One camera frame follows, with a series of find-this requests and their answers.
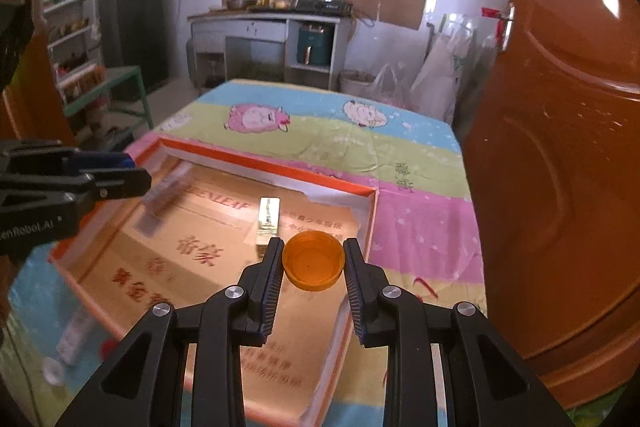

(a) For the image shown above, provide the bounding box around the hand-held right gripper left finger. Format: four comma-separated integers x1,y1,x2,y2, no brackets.
52,236,286,427

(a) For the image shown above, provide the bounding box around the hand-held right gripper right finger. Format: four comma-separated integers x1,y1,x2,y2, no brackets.
342,238,576,427

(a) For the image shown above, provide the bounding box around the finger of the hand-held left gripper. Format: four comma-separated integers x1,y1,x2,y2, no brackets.
0,167,152,218
0,138,137,175

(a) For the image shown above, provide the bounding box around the clear plastic box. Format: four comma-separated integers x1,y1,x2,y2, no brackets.
136,169,188,235

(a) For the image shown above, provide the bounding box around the orange bottle cap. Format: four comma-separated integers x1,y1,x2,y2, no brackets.
282,232,346,293

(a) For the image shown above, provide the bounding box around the gold rectangular box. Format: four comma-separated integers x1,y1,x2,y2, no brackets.
252,197,282,260

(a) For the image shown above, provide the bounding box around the orange-rimmed cardboard tray box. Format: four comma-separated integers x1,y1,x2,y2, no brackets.
48,134,379,427

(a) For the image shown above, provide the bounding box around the white patterned box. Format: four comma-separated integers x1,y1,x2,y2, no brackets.
55,312,96,365

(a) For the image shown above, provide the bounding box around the brown wooden door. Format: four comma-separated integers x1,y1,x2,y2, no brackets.
457,0,640,410
0,0,78,148

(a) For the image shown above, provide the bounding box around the green bench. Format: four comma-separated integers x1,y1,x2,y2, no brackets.
62,66,155,132

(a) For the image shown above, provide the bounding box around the black cabinet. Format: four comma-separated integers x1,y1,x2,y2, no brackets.
97,0,171,92

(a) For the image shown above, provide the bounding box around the white shelf rack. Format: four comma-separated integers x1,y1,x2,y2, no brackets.
42,0,103,108

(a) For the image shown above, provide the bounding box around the grey kitchen counter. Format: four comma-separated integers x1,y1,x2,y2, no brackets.
188,9,353,90

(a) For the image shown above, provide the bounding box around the clear plastic bag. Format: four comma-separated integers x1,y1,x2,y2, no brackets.
367,63,416,110

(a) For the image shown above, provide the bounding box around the white bucket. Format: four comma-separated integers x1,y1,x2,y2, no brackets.
339,69,378,98

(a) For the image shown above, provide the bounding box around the white sack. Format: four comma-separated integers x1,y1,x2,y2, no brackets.
410,22,481,122

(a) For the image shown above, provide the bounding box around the black gas stove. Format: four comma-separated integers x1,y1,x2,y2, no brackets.
295,0,353,16

